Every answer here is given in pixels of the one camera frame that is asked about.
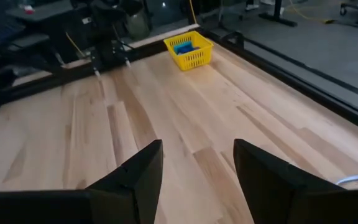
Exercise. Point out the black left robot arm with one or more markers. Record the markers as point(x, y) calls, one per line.
point(104, 12)

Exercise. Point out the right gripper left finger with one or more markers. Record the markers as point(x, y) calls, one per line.
point(135, 189)

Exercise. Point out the yellow plastic basket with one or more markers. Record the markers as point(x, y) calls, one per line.
point(194, 59)

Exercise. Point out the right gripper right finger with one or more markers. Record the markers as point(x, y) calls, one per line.
point(275, 193)

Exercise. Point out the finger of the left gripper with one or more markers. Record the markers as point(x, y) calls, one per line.
point(95, 67)
point(126, 57)

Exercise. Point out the black floor bar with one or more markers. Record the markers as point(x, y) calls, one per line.
point(278, 18)

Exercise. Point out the bright blue staple box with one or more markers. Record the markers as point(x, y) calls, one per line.
point(193, 50)

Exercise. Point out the black metal table frame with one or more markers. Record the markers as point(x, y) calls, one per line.
point(322, 93)

